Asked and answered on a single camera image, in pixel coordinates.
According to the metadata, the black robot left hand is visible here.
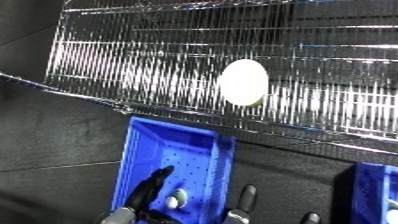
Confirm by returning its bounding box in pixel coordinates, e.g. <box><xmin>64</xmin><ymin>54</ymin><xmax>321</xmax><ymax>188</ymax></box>
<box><xmin>126</xmin><ymin>164</ymin><xmax>180</xmax><ymax>224</ymax></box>

